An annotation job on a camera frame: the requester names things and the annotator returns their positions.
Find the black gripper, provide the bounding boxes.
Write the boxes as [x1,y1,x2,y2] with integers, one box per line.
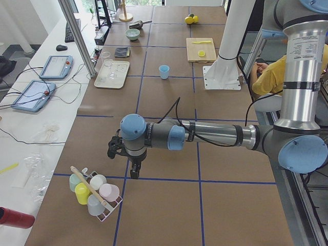
[128,155,146,179]

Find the light blue cup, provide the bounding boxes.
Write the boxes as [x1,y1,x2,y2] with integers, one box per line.
[158,65,170,79]

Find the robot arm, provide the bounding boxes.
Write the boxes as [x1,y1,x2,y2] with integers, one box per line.
[108,1,327,179]

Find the pink cup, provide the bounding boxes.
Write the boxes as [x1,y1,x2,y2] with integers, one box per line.
[99,183,120,202]

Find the white cup in rack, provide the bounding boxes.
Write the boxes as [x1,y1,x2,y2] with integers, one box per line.
[90,174,107,191]

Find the grey translucent cup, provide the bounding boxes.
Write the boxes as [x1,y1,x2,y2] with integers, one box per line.
[87,194,105,216]

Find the yellow cup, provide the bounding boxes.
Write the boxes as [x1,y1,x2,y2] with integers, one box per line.
[74,182,91,205]

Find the mint green cup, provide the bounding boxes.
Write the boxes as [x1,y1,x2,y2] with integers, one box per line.
[69,174,81,192]

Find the wooden cup tree stand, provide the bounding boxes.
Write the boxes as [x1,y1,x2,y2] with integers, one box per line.
[118,0,133,22]

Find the white gloves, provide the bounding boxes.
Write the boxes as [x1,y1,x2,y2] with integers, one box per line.
[34,122,60,144]

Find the crumpled clear plastic bag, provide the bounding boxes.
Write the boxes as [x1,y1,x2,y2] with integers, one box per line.
[24,153,53,204]

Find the cream bear tray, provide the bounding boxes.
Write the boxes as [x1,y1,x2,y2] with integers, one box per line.
[94,60,130,89]

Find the clear wine glass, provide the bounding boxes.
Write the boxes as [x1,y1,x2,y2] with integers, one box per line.
[101,51,116,79]

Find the grey folded cloth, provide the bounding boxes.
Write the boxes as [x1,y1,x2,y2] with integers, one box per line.
[114,47,130,58]

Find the near blue teach pendant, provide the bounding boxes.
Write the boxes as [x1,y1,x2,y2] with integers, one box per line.
[11,80,56,112]

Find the blue teach pendant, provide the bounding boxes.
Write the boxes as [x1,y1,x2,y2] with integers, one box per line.
[39,55,73,80]
[11,80,56,112]

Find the far blue teach pendant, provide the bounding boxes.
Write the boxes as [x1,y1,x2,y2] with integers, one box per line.
[39,55,73,80]

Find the red bottle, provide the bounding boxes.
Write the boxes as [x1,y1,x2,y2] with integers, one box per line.
[1,207,35,229]

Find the green bowl of ice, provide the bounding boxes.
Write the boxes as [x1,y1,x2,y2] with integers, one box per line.
[125,28,140,41]

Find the wooden cutting board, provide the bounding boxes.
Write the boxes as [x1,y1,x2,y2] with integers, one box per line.
[186,37,217,63]

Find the black computer mouse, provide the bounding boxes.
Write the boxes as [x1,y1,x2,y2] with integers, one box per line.
[56,45,68,51]

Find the metal ice scoop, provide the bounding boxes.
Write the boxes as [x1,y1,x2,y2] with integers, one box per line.
[129,20,152,30]

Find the yellow plastic knife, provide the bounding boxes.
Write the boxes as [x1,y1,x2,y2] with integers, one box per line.
[191,40,212,44]

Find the black keyboard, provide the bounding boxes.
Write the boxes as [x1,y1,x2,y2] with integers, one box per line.
[65,18,81,43]

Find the person in yellow shirt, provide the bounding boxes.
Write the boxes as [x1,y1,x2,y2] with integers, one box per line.
[250,43,328,100]

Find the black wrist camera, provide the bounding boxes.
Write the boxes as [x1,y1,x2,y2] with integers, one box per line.
[107,129,127,159]

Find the wooden rack handle stick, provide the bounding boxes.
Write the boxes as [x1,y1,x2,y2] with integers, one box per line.
[70,166,108,207]

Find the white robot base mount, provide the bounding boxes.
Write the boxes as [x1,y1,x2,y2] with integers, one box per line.
[203,0,256,90]

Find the aluminium frame post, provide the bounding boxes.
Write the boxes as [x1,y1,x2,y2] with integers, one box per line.
[58,0,96,78]

